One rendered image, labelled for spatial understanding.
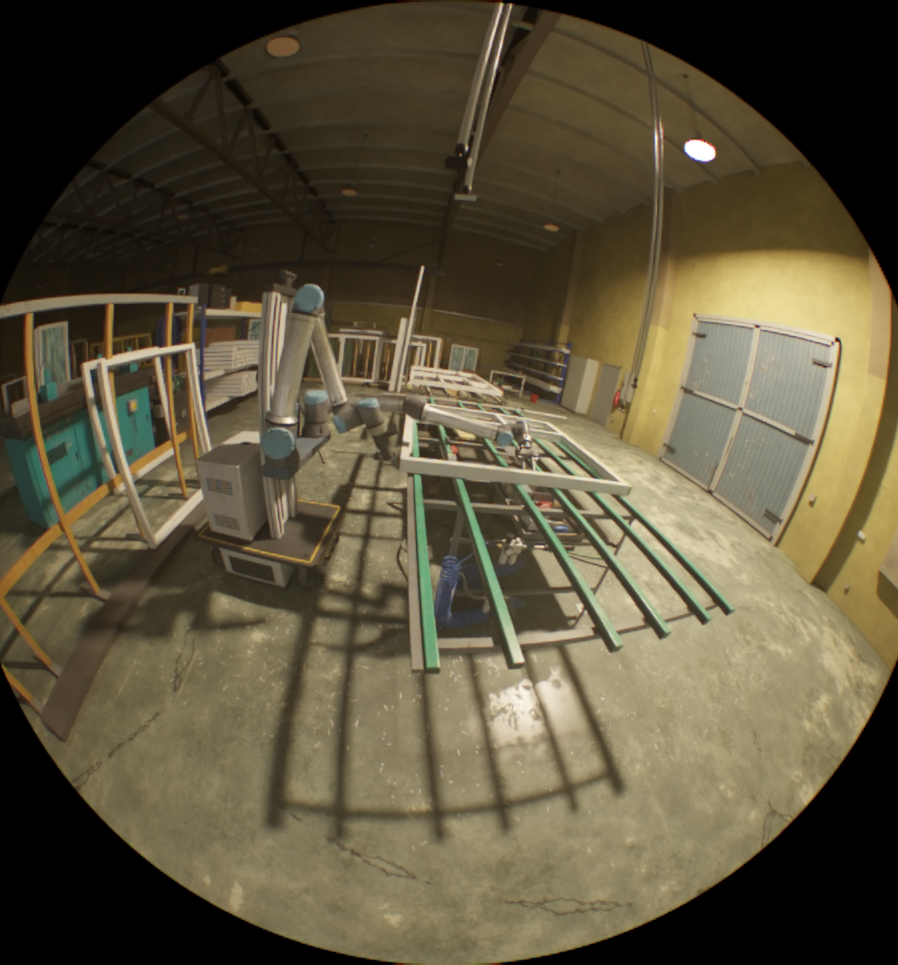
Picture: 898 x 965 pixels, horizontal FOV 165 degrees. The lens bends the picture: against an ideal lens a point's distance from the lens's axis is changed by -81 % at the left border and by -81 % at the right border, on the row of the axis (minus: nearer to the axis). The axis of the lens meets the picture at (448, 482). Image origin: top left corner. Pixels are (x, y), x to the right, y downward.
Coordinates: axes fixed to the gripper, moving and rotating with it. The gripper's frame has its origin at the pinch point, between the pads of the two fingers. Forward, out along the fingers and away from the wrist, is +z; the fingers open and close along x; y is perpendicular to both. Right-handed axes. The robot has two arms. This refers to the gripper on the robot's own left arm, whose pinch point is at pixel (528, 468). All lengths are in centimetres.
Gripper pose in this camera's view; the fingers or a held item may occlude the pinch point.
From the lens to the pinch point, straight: 181.6
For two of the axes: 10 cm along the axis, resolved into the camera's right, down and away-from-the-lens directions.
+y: 1.8, -4.8, -8.6
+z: -0.1, 8.7, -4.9
